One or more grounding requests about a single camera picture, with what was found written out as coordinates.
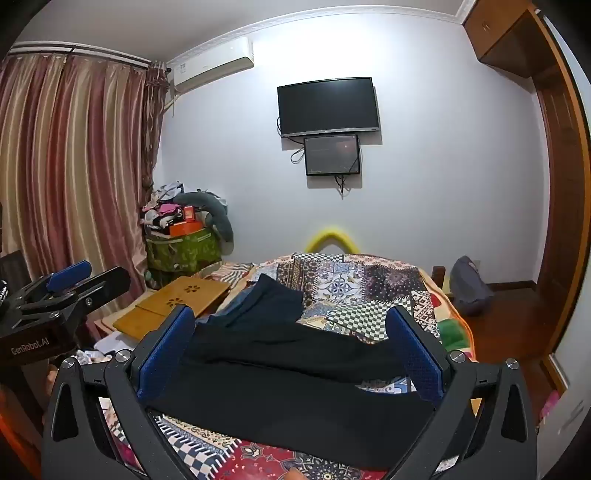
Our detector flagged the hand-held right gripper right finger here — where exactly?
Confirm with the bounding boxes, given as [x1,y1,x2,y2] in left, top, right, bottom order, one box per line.
[385,305,539,480]

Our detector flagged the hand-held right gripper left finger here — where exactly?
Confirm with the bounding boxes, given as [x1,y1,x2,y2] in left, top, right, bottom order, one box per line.
[42,305,208,480]

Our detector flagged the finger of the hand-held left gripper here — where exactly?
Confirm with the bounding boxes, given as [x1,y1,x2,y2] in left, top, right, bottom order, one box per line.
[28,267,131,319]
[21,260,92,297]

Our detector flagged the black pants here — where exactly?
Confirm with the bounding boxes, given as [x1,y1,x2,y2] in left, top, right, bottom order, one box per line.
[148,318,444,472]

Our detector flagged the folded dark teal pants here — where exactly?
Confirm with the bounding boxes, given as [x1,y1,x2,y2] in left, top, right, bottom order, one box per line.
[222,273,305,329]

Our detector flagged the bamboo lap desk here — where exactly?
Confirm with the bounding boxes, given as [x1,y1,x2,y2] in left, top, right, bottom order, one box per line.
[112,275,231,343]

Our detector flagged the folded blue jeans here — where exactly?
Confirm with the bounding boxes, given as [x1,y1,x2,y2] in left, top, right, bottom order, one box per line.
[213,290,259,320]

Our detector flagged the green storage bag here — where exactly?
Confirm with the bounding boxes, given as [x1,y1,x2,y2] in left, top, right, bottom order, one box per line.
[146,231,222,288]

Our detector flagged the grey backpack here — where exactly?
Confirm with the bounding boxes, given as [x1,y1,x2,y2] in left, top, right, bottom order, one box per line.
[449,256,495,317]

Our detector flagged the pile of mixed clothes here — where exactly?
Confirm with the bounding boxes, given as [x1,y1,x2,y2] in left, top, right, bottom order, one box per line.
[141,182,185,232]

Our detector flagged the striped pink curtain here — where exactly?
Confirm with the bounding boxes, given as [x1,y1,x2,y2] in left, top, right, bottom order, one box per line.
[0,55,163,319]

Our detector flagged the orange box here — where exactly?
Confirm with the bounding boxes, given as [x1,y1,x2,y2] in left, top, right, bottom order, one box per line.
[168,220,203,239]

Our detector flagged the patchwork printed blanket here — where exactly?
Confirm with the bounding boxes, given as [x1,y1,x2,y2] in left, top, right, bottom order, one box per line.
[99,251,476,480]

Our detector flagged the grey pillow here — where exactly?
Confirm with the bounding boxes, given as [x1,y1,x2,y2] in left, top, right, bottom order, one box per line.
[173,191,235,254]

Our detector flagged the brown wooden door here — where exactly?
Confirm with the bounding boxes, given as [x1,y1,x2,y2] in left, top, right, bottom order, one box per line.
[531,9,591,374]

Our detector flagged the white air conditioner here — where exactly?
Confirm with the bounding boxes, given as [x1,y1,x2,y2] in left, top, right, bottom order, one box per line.
[167,37,255,96]

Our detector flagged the wooden overhead cabinet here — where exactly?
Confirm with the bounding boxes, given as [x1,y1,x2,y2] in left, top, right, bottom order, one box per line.
[463,0,546,77]

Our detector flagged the white curtain rail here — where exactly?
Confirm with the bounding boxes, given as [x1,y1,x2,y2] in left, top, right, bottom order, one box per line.
[7,41,167,71]

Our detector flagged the small black wall monitor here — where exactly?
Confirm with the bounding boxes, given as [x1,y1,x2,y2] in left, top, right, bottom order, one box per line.
[304,134,361,176]

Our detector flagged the black wall television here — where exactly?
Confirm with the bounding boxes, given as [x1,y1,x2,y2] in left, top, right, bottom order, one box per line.
[277,77,380,138]

